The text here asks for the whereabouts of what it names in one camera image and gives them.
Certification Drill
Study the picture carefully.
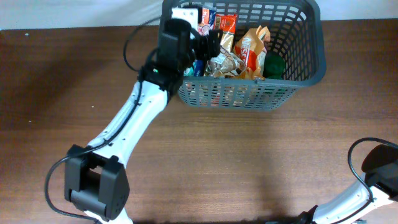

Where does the silver brown snack pouch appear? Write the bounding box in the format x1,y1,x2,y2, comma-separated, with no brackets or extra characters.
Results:
204,47,246,78

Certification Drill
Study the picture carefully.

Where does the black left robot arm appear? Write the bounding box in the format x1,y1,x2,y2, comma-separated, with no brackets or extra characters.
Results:
64,19,222,223

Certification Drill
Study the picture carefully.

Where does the green-lid jar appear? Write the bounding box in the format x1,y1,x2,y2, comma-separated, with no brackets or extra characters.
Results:
262,88,287,101
263,52,285,80

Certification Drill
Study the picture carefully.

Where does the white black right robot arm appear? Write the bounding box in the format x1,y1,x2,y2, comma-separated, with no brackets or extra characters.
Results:
277,144,397,224

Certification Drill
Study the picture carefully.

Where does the orange snack bag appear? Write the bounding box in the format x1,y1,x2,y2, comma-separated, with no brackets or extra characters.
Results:
233,26,271,80

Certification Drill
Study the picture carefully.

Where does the San Remo spaghetti packet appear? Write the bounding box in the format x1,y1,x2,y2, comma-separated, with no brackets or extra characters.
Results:
214,14,238,52

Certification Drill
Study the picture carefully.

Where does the grey plastic slotted basket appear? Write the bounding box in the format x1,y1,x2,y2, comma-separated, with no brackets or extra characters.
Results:
178,0,326,110

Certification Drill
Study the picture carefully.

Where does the Kleenex tissue multipack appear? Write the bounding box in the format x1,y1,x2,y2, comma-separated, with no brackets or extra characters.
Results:
183,6,218,77

